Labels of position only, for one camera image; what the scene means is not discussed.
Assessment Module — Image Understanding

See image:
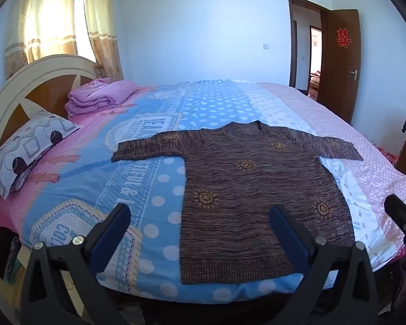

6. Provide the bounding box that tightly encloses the red paper door decoration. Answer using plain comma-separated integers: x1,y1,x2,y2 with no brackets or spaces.
336,28,351,47

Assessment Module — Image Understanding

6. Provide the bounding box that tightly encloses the brown knitted sweater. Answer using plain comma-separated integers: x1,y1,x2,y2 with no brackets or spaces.
111,121,364,285

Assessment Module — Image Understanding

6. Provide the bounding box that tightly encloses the pile of dark clothes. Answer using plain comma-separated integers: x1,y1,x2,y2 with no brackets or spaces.
0,225,22,281

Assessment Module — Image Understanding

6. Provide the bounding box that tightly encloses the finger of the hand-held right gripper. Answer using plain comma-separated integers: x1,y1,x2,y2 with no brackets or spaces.
384,194,406,244

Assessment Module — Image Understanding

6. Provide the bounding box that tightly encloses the grey patterned pillow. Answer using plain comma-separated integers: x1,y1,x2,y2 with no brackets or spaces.
0,110,80,199

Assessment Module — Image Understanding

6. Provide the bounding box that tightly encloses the printed blue pink bed sheet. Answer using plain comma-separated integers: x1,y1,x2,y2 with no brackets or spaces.
0,79,406,303

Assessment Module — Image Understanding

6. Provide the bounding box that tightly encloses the brown door frame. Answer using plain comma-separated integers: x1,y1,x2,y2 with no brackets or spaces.
287,0,332,97

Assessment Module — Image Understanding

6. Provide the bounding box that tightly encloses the brown wooden door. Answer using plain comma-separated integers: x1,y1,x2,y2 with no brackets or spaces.
316,8,362,124

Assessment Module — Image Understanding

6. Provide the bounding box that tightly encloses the folded pink quilt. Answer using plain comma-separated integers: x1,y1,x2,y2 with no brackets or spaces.
65,78,138,116

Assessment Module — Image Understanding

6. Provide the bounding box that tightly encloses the white wooden headboard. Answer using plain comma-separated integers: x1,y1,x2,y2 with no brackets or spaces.
0,55,99,183

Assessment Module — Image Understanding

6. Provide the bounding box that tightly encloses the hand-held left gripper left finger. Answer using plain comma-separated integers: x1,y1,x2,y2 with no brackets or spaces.
19,203,132,325

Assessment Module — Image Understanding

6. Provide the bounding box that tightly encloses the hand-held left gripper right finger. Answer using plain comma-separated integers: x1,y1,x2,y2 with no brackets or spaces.
269,204,382,325

